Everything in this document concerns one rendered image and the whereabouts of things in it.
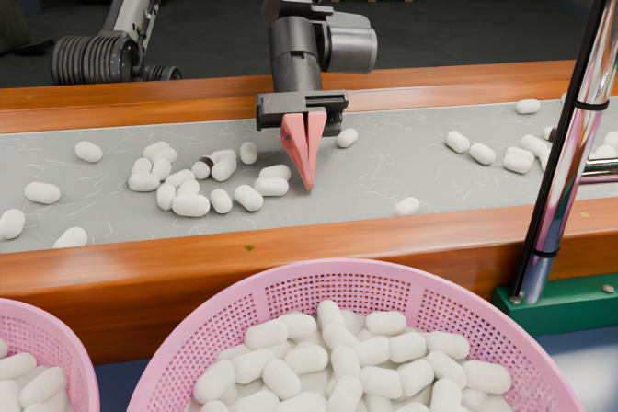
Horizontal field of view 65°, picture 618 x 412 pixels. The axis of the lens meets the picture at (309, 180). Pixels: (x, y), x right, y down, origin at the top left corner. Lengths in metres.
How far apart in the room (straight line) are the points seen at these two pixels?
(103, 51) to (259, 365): 0.71
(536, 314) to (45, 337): 0.40
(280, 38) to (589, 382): 0.45
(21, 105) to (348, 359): 0.60
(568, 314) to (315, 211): 0.25
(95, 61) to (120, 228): 0.50
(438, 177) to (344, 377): 0.30
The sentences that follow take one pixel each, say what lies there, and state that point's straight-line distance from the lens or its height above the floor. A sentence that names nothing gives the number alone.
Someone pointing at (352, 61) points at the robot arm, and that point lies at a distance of 0.61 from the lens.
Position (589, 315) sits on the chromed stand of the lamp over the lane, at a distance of 0.53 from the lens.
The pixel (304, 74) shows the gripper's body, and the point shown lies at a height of 0.85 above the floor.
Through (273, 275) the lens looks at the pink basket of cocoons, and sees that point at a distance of 0.39.
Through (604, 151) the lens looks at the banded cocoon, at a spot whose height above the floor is 0.76.
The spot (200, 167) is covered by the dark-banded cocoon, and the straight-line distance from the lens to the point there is 0.57.
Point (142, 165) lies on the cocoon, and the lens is 0.59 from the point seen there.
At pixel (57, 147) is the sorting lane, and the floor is 0.74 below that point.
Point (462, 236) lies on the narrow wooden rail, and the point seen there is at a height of 0.77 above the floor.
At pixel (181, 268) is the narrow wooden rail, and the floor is 0.76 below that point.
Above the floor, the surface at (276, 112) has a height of 0.82.
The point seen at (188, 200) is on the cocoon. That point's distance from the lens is 0.50.
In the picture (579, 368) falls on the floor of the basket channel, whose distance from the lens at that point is 0.51.
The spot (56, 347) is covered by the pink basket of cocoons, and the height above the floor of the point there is 0.75.
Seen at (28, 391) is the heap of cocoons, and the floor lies 0.74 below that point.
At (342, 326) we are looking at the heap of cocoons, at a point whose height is 0.74.
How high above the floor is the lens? 1.03
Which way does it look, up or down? 31 degrees down
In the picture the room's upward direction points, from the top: straight up
